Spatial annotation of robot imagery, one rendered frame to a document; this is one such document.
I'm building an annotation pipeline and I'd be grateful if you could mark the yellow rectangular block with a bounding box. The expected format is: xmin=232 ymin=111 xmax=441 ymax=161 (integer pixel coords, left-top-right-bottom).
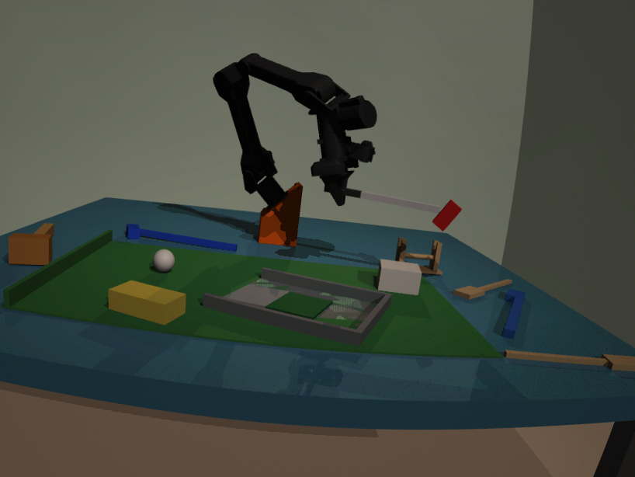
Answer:
xmin=108 ymin=280 xmax=186 ymax=326

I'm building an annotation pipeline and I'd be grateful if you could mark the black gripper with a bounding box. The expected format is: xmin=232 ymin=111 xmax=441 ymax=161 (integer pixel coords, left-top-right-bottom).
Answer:
xmin=311 ymin=131 xmax=359 ymax=206

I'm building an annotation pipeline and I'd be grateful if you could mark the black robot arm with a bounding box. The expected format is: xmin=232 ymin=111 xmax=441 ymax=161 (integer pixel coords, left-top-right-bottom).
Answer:
xmin=213 ymin=53 xmax=377 ymax=210

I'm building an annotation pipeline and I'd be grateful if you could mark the green flat mat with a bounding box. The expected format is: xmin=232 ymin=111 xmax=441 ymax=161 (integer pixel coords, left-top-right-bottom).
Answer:
xmin=2 ymin=241 xmax=503 ymax=359

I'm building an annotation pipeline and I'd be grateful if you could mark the grey ball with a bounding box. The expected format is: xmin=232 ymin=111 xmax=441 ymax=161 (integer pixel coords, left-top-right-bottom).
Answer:
xmin=153 ymin=249 xmax=175 ymax=272

